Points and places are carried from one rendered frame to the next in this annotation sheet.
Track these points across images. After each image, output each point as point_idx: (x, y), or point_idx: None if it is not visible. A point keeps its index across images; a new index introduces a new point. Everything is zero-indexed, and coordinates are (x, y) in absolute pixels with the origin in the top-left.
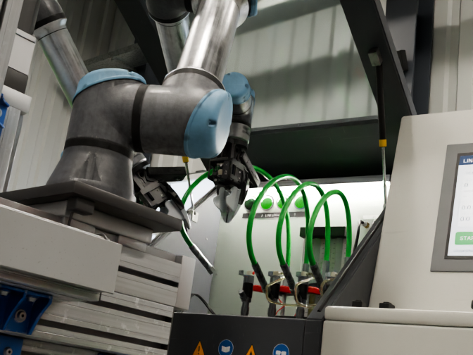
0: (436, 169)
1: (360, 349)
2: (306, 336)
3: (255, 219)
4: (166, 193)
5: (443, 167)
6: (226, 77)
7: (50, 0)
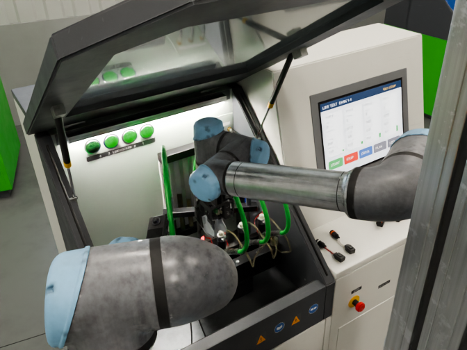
0: (307, 117)
1: (354, 282)
2: (326, 293)
3: (103, 158)
4: None
5: (310, 114)
6: (260, 154)
7: (233, 262)
